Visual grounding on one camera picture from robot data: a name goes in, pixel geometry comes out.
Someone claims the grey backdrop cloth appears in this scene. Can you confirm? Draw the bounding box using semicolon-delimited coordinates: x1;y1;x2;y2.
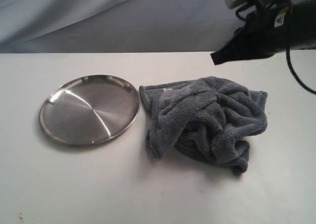
0;0;316;54

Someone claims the grey fluffy towel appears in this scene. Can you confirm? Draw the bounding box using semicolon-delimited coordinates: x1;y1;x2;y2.
139;76;268;176

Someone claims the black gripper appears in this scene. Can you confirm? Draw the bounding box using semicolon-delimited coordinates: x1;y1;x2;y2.
210;0;316;65

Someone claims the round stainless steel plate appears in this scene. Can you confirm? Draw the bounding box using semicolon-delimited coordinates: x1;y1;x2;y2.
39;75;140;146

